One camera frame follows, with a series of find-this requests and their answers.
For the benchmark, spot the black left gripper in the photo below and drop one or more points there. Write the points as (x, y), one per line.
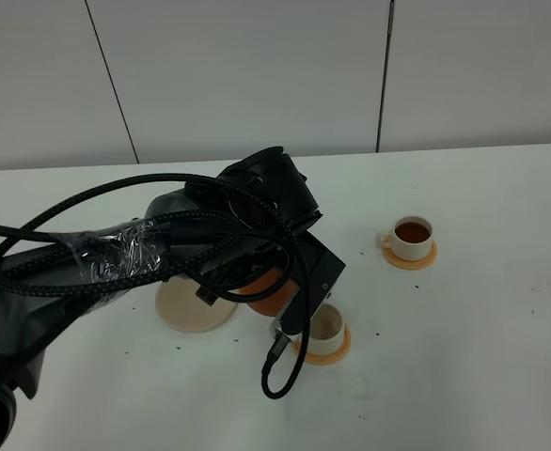
(259, 266)

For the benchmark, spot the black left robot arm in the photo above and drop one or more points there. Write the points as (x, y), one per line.
(236, 235)

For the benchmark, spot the beige round teapot saucer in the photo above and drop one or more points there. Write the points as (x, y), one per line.
(178, 306)

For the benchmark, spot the white teacup near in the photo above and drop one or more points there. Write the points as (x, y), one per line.
(327, 331)

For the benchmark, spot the white teacup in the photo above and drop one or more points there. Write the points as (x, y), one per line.
(410, 238)
(327, 331)

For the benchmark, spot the orange coaster near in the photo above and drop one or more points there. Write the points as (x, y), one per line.
(313, 359)

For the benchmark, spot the orange coaster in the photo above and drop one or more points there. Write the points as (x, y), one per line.
(313, 359)
(421, 264)

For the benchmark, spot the white teacup far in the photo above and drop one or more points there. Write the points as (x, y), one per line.
(410, 238)

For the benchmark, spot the orange coaster far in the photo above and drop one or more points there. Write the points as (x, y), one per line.
(421, 264)

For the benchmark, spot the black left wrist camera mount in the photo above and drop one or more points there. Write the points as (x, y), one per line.
(323, 268)

